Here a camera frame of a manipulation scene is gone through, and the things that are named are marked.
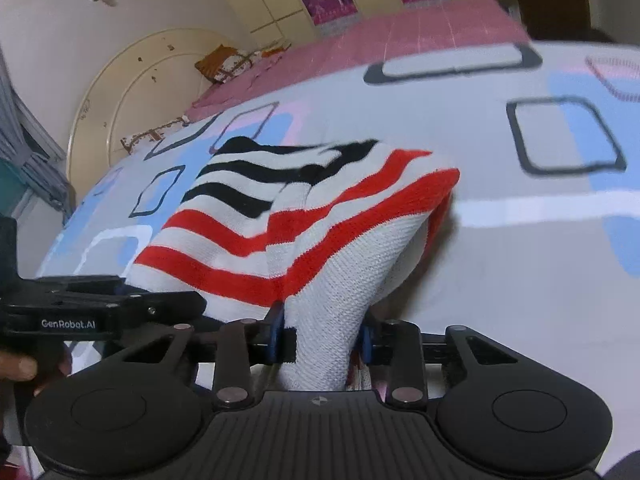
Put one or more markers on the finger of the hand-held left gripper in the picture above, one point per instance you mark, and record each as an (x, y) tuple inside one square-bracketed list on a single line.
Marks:
[(165, 305)]

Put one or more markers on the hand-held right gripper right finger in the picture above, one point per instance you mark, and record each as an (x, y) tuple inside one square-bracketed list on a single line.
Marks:
[(365, 342)]

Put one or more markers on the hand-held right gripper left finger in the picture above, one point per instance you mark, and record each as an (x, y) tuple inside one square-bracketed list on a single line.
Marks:
[(274, 332)]

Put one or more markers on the striped white red black sweater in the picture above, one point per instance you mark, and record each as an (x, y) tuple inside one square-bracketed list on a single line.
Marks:
[(310, 220)]

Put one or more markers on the person's left hand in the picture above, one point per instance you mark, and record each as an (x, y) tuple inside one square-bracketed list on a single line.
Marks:
[(17, 366)]

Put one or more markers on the patterned grey blue blanket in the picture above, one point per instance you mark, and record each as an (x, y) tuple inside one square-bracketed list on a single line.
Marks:
[(500, 270)]

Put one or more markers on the grey curtain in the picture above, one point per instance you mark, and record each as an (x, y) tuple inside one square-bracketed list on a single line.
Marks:
[(30, 150)]

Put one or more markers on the cream arched headboard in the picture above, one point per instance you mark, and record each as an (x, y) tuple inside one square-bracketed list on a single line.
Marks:
[(115, 105)]

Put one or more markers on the orange floral pillow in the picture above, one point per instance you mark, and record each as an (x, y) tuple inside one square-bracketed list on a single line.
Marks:
[(227, 64)]

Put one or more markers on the pink bed sheet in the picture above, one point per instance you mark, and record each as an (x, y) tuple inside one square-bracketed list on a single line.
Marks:
[(380, 40)]

